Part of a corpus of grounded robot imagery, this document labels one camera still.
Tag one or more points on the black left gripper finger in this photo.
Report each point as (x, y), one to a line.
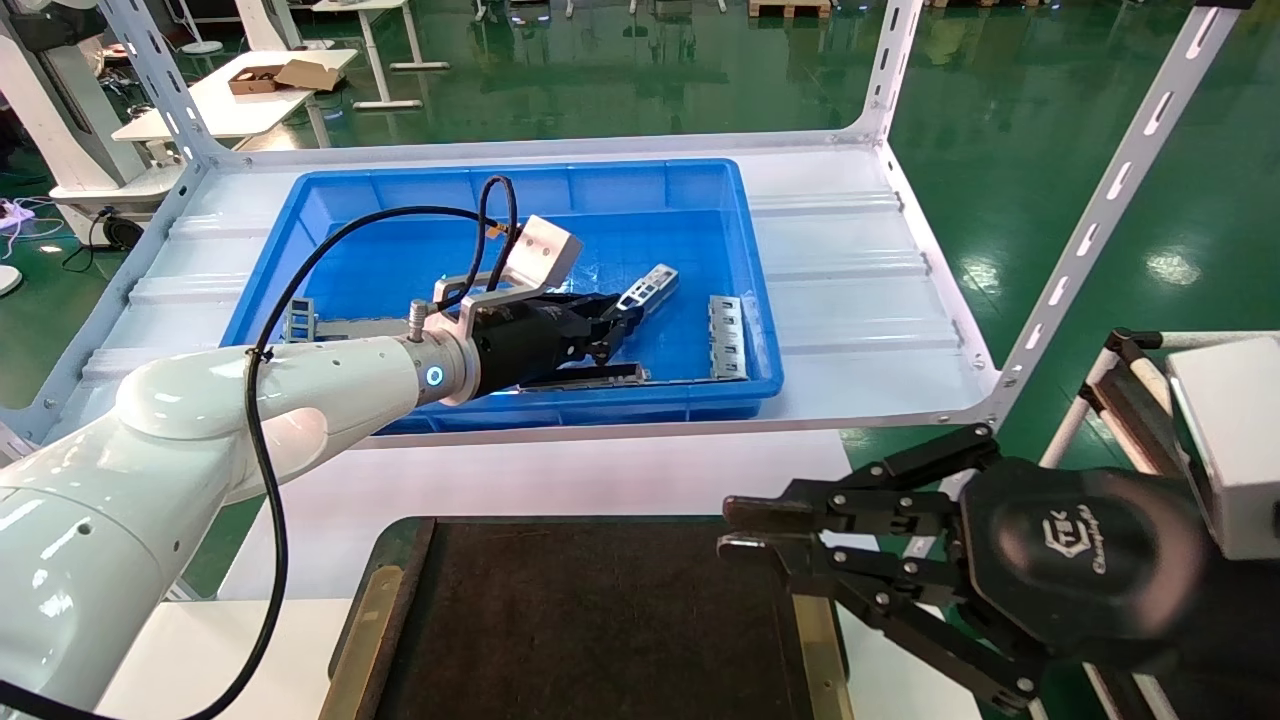
(595, 303)
(605, 340)

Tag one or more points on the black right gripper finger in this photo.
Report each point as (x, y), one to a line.
(900, 600)
(870, 505)

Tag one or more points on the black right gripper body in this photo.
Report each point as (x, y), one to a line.
(1080, 560)

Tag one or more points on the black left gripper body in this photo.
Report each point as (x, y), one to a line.
(530, 345)

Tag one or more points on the perforated silver metal part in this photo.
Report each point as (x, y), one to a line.
(648, 288)

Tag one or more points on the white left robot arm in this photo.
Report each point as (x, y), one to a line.
(200, 430)

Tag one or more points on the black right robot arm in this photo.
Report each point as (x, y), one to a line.
(1240, 640)

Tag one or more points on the dark long metal part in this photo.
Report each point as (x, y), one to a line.
(600, 376)

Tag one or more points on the grey upright perforated part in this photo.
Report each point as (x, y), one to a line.
(300, 320)

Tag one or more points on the black container tray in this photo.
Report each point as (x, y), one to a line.
(600, 620)

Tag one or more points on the blue plastic bin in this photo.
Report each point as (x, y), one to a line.
(650, 200)

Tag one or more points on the white metal shelf rack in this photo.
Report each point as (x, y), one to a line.
(850, 280)

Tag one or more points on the white desk with legs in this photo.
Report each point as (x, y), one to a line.
(372, 50)

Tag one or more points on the wooden pallet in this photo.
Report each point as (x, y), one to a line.
(790, 8)

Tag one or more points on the open cardboard box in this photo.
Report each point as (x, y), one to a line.
(300, 75)

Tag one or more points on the white work table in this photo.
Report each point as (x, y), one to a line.
(220, 110)

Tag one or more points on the white background machine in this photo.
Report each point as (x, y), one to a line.
(70, 110)

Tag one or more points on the silver slotted metal bracket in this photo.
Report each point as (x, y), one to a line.
(727, 340)

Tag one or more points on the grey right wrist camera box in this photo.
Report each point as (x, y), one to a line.
(1230, 440)

